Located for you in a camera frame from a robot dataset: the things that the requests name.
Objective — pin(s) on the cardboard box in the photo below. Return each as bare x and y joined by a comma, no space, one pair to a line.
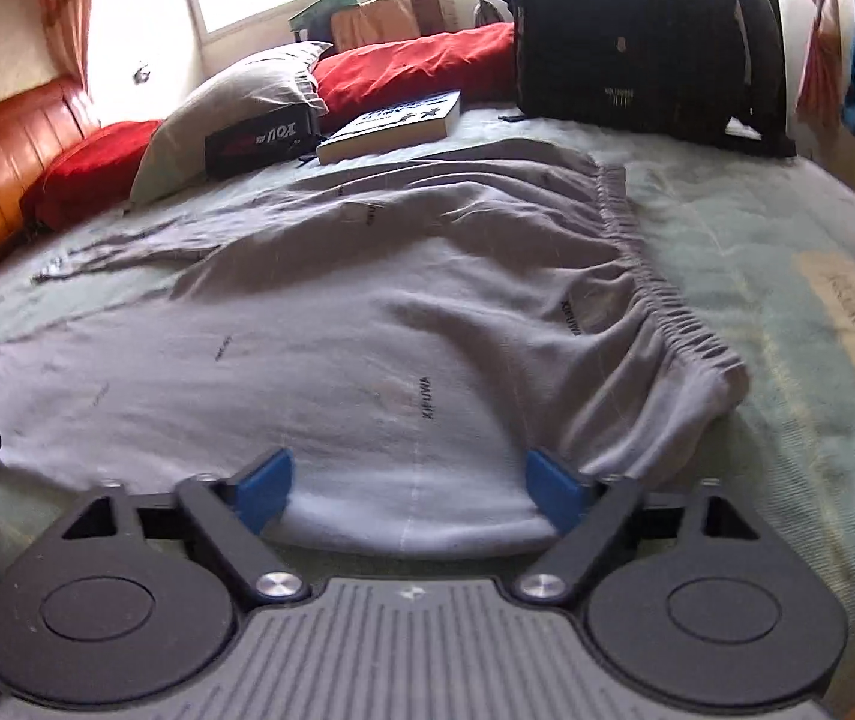
390,21

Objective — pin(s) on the blue white book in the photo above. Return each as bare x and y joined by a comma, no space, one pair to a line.
409,124

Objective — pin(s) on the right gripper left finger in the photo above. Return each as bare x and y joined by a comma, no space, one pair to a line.
201,541

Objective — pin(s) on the black pouch with red text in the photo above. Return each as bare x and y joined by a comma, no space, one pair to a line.
284,134

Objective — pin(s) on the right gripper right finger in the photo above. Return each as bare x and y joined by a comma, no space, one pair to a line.
601,522

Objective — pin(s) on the black backpack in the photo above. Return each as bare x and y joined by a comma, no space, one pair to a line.
704,71

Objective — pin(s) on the green plaid bed blanket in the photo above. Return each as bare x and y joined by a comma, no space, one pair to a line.
762,251

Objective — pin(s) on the grey long pants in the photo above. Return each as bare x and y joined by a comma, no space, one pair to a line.
409,330

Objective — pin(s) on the grey green pillow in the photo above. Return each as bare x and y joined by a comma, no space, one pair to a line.
256,85

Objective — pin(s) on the red quilt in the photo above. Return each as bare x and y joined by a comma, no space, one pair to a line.
99,171

